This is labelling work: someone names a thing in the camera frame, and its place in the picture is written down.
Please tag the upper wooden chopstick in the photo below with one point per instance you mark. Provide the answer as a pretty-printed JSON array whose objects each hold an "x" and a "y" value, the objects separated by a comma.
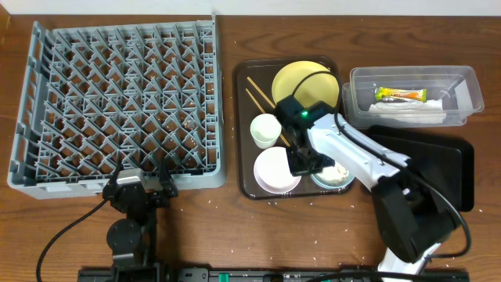
[{"x": 265, "y": 97}]

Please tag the white plastic cup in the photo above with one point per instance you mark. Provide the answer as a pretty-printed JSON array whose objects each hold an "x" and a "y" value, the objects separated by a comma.
[{"x": 265, "y": 129}]

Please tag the lower wooden chopstick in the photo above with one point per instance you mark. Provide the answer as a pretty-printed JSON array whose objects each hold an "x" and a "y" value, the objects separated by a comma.
[{"x": 256, "y": 103}]

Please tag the white round bowl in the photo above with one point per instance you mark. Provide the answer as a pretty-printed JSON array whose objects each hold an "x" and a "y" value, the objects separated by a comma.
[{"x": 272, "y": 172}]

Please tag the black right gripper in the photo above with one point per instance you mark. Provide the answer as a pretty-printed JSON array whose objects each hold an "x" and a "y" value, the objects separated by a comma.
[{"x": 297, "y": 168}]

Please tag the light blue bowl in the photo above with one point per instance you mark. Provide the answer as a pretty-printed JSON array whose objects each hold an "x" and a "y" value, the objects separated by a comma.
[{"x": 335, "y": 177}]

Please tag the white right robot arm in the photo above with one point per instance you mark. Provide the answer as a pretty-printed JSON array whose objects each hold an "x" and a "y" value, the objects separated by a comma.
[{"x": 414, "y": 211}]

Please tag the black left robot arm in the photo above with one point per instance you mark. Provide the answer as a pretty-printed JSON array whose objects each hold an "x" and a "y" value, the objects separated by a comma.
[{"x": 133, "y": 238}]

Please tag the yellow round plate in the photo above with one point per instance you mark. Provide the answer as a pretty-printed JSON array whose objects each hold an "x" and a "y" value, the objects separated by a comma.
[{"x": 320, "y": 87}]

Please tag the yellow orange snack wrapper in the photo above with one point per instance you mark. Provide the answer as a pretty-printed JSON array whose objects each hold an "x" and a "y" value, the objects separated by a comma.
[{"x": 394, "y": 95}]

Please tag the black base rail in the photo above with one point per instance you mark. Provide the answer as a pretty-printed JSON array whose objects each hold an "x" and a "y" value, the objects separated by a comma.
[{"x": 206, "y": 275}]

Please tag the wooden chopstick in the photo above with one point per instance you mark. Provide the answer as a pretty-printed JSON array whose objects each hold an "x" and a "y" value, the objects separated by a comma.
[
  {"x": 265, "y": 97},
  {"x": 256, "y": 103}
]

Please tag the black waste tray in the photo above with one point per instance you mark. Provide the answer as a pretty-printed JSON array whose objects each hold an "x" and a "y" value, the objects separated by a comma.
[{"x": 446, "y": 161}]

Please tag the white crumpled napkin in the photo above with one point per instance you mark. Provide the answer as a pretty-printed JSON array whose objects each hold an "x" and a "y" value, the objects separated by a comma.
[{"x": 415, "y": 112}]

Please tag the grey plastic dish rack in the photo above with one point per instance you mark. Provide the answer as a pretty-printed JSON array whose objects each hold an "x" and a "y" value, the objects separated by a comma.
[{"x": 137, "y": 96}]

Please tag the clear plastic waste bin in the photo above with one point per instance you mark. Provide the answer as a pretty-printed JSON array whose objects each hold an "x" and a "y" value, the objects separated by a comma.
[{"x": 456, "y": 86}]

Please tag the brown serving tray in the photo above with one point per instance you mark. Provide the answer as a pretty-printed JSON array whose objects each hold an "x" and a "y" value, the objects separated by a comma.
[{"x": 263, "y": 72}]

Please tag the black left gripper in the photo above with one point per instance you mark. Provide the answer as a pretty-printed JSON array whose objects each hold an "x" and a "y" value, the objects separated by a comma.
[{"x": 146, "y": 195}]

